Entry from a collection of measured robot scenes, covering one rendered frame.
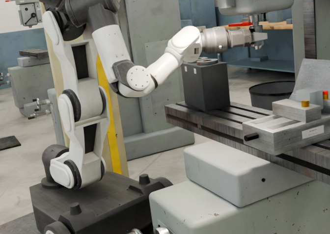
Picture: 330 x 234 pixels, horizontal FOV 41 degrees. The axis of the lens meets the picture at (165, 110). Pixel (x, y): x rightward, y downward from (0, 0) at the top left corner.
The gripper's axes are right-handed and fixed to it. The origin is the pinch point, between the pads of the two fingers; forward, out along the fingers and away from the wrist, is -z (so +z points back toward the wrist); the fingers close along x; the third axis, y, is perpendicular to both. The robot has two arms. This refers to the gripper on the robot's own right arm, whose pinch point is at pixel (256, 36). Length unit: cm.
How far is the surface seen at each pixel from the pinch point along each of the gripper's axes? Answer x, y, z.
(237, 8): -6.1, -10.3, 7.2
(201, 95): 26.5, 24.4, 18.0
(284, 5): -6.9, -9.5, -7.9
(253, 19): -2.1, -5.8, 1.3
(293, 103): -22.9, 19.5, -4.5
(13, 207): 165, 125, 155
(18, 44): 840, 37, 324
